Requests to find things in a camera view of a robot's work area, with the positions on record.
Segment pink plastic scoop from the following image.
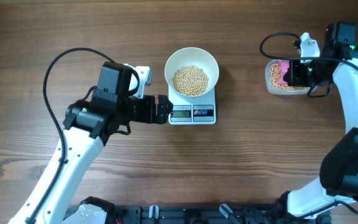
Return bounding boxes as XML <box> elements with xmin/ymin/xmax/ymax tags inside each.
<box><xmin>277</xmin><ymin>60</ymin><xmax>290</xmax><ymax>85</ymax></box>

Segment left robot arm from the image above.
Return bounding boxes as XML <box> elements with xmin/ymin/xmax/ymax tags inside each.
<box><xmin>10</xmin><ymin>62</ymin><xmax>173</xmax><ymax>223</ymax></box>

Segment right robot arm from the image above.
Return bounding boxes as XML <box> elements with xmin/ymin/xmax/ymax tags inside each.
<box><xmin>283</xmin><ymin>22</ymin><xmax>358</xmax><ymax>220</ymax></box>

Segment soybeans in white bowl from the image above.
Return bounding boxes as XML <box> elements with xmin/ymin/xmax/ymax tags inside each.
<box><xmin>173</xmin><ymin>65</ymin><xmax>209</xmax><ymax>96</ymax></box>

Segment white digital kitchen scale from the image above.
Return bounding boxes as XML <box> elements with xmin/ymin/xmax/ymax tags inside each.
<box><xmin>168</xmin><ymin>87</ymin><xmax>216</xmax><ymax>125</ymax></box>

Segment white bowl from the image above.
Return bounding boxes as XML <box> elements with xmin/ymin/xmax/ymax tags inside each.
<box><xmin>164</xmin><ymin>47</ymin><xmax>219</xmax><ymax>97</ymax></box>

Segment pile of soybeans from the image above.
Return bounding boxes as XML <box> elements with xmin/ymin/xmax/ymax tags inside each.
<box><xmin>269</xmin><ymin>62</ymin><xmax>308</xmax><ymax>90</ymax></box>

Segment clear plastic container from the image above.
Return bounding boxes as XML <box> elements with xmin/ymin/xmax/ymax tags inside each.
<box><xmin>265</xmin><ymin>60</ymin><xmax>310</xmax><ymax>95</ymax></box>

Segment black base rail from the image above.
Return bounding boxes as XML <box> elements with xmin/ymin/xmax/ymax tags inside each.
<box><xmin>63</xmin><ymin>203</ymin><xmax>332</xmax><ymax>224</ymax></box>

